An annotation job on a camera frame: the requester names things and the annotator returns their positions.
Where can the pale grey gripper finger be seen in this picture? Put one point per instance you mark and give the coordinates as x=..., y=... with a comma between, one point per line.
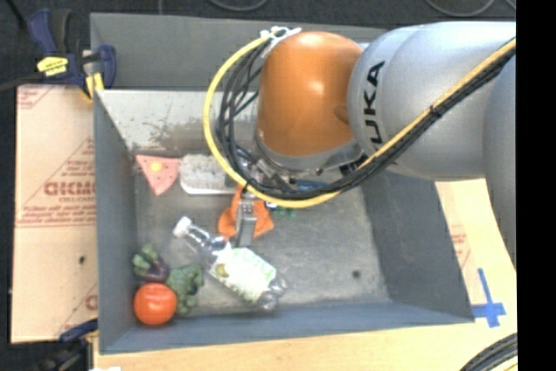
x=240, y=226
x=250, y=230

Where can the orange cloth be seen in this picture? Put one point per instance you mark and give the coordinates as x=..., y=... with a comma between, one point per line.
x=262, y=223

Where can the clear plastic bottle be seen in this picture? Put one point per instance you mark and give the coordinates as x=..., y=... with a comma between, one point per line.
x=239, y=269

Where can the white brush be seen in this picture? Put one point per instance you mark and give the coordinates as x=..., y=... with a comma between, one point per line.
x=202, y=174

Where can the grey metal bin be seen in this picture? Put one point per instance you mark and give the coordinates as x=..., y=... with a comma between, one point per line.
x=313, y=265

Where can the green toy broccoli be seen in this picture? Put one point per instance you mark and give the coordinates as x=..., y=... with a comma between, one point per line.
x=186, y=284

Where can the pink triangular toy slice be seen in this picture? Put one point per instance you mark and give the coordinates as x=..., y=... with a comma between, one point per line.
x=158, y=174

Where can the purple and green toy vegetable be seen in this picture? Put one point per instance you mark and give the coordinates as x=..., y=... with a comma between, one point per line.
x=150, y=265

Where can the orange-red toy tomato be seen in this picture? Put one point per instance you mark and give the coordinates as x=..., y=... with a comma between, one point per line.
x=154, y=304

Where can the brown cardboard board red print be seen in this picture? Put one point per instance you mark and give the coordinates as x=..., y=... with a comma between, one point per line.
x=52, y=169

